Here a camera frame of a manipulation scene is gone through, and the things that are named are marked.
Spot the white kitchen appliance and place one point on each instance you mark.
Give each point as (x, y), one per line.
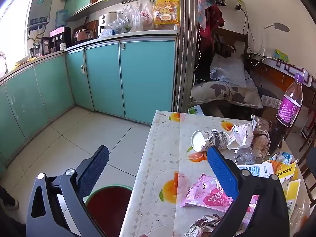
(106, 22)

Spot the fruit print tablecloth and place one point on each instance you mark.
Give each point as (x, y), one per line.
(163, 138)

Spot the wall water heater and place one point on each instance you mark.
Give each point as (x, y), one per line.
(40, 7)

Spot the white green booklet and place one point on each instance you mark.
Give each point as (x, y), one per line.
(196, 110)

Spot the blue white snack wrapper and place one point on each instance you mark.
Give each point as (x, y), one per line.
(284, 156)

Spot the wall charger plug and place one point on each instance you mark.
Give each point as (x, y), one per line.
(238, 5)

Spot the purple label soda bottle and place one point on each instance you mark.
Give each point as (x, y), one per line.
(288, 106)

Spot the green trash bin red liner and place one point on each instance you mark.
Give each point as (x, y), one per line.
(108, 207)

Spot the wooden sideboard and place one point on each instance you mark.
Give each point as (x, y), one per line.
(284, 79)

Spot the hanging red print plastic bag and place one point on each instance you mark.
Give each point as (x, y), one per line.
(147, 14)

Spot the hanging clothes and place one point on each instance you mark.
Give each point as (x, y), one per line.
(209, 9)

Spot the foil burger wrapper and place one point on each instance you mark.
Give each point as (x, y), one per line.
(202, 224)

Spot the white printed box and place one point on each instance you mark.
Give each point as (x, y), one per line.
(270, 101)

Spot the crumpled white paper carton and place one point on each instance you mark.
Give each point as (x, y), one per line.
(240, 133)

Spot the small black appliance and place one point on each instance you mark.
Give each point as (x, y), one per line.
(45, 45)

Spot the green card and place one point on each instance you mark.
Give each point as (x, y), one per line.
(281, 55)

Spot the floral cushion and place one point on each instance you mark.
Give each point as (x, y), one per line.
(222, 93)

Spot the printed paper cup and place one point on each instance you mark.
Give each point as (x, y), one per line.
(214, 138)

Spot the pink snack wrapper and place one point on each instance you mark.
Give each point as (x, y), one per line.
(205, 197)

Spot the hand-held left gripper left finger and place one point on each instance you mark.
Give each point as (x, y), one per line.
(95, 167)

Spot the yellow wet wipes pack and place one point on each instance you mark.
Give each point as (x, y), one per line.
(166, 12)

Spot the white plastic bag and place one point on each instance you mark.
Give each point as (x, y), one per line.
(113, 28)

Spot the grey sliding door frame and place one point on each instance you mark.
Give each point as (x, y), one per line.
(187, 42)

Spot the bubble wrap bag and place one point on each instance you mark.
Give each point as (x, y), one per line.
(227, 69)

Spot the copper rice cooker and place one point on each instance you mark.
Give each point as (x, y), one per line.
(82, 35)

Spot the blue water jug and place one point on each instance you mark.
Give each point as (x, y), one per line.
(61, 17)

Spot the dark wooden chair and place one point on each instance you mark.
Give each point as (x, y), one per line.
(239, 37)

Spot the yellow cardboard box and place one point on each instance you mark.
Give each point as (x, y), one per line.
(288, 172)

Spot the teal lower kitchen cabinets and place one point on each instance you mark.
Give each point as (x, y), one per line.
(145, 79)

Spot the brown bread packet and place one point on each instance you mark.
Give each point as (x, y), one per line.
(260, 128)

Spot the white blue milk carton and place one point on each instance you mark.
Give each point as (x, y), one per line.
(256, 170)

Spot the person's left leg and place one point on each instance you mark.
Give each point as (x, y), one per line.
(8, 200)

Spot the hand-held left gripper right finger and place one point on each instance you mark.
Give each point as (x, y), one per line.
(219, 167)

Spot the grey wall lamp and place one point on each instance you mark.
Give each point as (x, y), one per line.
(281, 27)

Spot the black pink drink machine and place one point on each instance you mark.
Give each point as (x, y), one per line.
(60, 38)

